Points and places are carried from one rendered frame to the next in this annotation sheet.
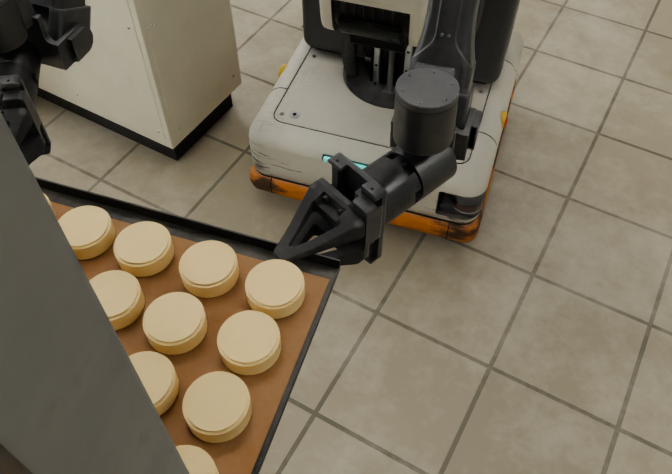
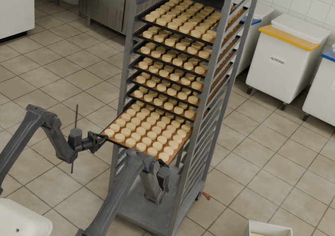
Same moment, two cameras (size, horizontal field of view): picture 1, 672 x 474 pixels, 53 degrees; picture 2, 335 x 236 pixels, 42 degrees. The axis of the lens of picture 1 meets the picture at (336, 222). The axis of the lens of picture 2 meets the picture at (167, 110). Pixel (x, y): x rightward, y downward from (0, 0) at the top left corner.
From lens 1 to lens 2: 2.29 m
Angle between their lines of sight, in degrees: 94
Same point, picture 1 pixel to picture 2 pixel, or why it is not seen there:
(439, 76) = (73, 133)
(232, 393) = (118, 121)
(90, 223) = (139, 145)
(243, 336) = (115, 126)
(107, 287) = (136, 136)
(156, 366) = (128, 126)
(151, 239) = (129, 141)
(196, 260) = (121, 136)
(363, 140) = not seen: outside the picture
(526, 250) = not seen: outside the picture
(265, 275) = (110, 132)
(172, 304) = (126, 132)
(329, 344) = not seen: outside the picture
